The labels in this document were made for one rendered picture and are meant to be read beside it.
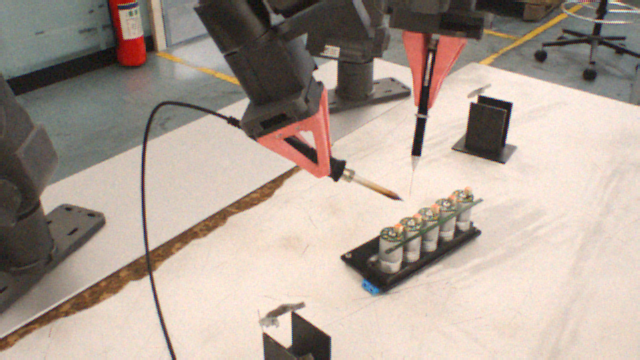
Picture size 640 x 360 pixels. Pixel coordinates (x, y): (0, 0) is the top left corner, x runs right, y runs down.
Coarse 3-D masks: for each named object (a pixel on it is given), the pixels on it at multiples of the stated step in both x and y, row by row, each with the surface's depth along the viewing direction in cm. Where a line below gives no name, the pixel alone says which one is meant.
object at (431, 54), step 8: (432, 56) 59; (432, 64) 60; (424, 72) 60; (432, 72) 60; (424, 80) 60; (424, 88) 60; (424, 96) 60; (424, 104) 61; (424, 112) 61; (416, 120) 61; (424, 120) 61; (416, 128) 61; (424, 128) 61; (416, 136) 62; (416, 144) 62; (416, 152) 62
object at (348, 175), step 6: (348, 168) 61; (342, 174) 61; (348, 174) 61; (354, 174) 61; (348, 180) 61; (354, 180) 61; (360, 180) 61; (366, 180) 62; (366, 186) 62; (372, 186) 62; (378, 186) 62; (378, 192) 62; (384, 192) 62; (390, 192) 62; (396, 198) 62
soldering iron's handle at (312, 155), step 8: (232, 120) 59; (240, 128) 60; (248, 136) 60; (296, 144) 60; (304, 144) 60; (304, 152) 60; (312, 152) 60; (312, 160) 60; (336, 160) 61; (344, 160) 61; (336, 168) 60; (344, 168) 60; (328, 176) 61; (336, 176) 60
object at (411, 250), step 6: (408, 222) 63; (408, 234) 62; (414, 234) 62; (414, 240) 63; (420, 240) 63; (408, 246) 63; (414, 246) 63; (408, 252) 64; (414, 252) 64; (402, 258) 64; (408, 258) 64; (414, 258) 64
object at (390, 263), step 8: (384, 240) 61; (384, 248) 61; (400, 248) 61; (384, 256) 62; (392, 256) 62; (400, 256) 62; (384, 264) 62; (392, 264) 62; (400, 264) 63; (392, 272) 63
